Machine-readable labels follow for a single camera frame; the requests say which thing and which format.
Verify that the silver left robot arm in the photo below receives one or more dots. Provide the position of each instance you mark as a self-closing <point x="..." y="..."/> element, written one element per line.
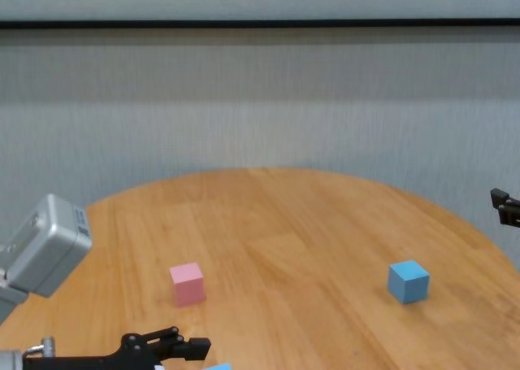
<point x="10" y="362"/>

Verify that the black wall rail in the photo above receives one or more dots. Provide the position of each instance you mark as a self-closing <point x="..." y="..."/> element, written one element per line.
<point x="260" y="23"/>

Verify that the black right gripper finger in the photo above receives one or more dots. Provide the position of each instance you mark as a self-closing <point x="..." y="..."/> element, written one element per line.
<point x="510" y="209"/>

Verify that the pink cube block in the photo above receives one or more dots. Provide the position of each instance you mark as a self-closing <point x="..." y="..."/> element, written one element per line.
<point x="187" y="284"/>

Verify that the blue cube block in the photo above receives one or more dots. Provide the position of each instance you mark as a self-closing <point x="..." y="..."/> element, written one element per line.
<point x="219" y="367"/>
<point x="408" y="282"/>

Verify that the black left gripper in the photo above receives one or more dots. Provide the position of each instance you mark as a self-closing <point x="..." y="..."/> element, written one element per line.
<point x="89" y="363"/>

